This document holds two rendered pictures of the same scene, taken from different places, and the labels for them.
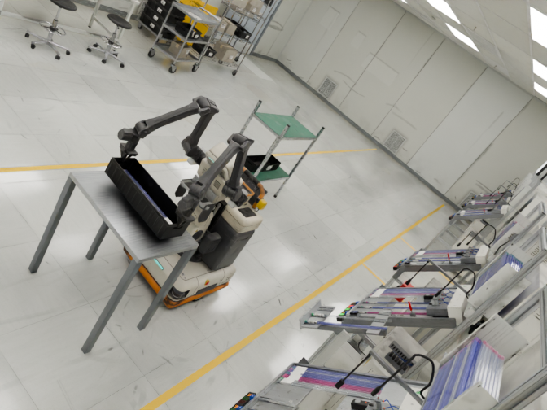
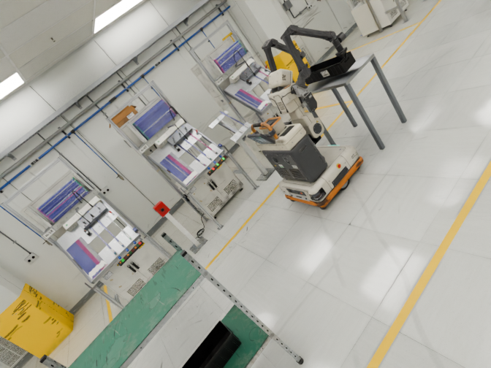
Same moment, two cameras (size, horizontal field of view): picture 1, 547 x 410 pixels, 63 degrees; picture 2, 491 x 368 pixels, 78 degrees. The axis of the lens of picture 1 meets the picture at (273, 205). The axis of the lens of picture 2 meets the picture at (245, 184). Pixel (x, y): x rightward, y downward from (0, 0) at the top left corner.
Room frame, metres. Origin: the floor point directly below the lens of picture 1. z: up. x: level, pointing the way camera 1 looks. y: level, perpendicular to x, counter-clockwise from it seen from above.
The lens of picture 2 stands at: (5.06, 2.07, 1.71)
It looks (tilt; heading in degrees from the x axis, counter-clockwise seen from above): 22 degrees down; 232
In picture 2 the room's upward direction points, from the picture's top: 40 degrees counter-clockwise
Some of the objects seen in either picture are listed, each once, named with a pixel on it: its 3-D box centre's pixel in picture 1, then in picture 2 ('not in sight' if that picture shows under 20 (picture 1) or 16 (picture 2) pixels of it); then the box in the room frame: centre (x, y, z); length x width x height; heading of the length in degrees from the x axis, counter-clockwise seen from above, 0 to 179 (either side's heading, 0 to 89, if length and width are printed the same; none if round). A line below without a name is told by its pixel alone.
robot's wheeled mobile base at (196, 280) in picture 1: (182, 259); (318, 173); (2.86, 0.33, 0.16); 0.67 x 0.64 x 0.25; 157
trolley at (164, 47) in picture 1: (185, 38); not in sight; (7.30, 2.78, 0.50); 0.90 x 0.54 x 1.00; 174
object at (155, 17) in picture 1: (161, 18); not in sight; (7.99, 3.59, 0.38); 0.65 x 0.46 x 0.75; 73
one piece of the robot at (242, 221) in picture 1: (216, 218); (290, 148); (2.94, 0.30, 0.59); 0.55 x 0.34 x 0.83; 67
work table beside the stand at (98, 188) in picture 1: (110, 257); (351, 107); (2.14, 0.63, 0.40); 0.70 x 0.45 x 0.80; 67
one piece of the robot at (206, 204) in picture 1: (196, 197); (301, 102); (2.59, 0.44, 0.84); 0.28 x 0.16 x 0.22; 67
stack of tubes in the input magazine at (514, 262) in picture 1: (497, 280); (154, 119); (2.75, -1.43, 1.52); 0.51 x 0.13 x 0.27; 160
